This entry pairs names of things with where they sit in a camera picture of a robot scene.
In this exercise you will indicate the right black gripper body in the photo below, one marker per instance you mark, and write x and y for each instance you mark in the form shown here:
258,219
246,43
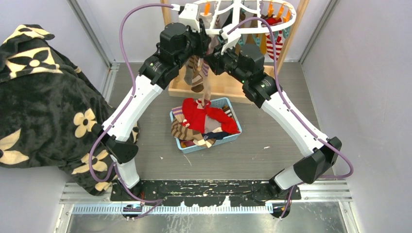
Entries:
226,62

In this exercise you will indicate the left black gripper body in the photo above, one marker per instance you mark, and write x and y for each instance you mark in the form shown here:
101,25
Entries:
197,41

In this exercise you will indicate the beige maroon-toe sock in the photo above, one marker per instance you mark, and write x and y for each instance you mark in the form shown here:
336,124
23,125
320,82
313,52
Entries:
206,84

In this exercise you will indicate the white oval clip hanger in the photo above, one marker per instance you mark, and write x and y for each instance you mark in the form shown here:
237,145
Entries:
262,25

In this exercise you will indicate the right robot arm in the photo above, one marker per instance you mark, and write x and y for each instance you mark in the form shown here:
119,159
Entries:
319,151

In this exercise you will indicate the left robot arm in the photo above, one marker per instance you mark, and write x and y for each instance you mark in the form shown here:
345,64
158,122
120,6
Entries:
178,42

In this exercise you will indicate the wooden hanger stand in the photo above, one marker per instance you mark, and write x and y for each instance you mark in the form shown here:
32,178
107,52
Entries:
224,85

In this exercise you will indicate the brown striped hanging sock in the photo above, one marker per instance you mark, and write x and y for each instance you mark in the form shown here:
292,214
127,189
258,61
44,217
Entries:
197,81

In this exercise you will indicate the grey white hanging sock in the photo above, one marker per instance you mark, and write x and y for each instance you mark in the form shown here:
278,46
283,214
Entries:
188,74

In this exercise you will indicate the mustard yellow hanging sock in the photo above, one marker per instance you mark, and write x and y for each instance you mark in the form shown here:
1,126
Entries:
263,46

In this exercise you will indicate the red sock in basket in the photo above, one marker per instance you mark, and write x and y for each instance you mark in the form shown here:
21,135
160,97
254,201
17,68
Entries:
195,113

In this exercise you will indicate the red white striped sock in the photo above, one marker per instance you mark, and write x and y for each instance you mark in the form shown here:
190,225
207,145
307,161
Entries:
273,48

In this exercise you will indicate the grey sock in basket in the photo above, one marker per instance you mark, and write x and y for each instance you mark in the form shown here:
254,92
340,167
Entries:
212,125

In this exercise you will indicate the light blue plastic basket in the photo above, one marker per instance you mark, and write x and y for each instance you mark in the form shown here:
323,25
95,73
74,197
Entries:
225,105

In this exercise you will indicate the purple striped beige sock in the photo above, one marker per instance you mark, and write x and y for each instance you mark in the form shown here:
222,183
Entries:
177,112

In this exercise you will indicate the brown beige striped sock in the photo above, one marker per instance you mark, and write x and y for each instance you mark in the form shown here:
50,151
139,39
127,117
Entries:
185,134

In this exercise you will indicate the black floral blanket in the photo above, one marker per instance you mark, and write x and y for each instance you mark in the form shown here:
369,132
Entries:
48,108

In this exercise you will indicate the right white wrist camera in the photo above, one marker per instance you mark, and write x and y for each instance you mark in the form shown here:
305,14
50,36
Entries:
230,35

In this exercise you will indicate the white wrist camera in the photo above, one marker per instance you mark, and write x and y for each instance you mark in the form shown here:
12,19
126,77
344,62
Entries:
230,35
188,15

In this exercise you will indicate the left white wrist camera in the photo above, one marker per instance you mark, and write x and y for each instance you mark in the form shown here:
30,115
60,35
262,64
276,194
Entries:
188,15

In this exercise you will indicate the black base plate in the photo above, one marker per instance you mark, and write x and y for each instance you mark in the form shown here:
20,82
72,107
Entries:
211,193

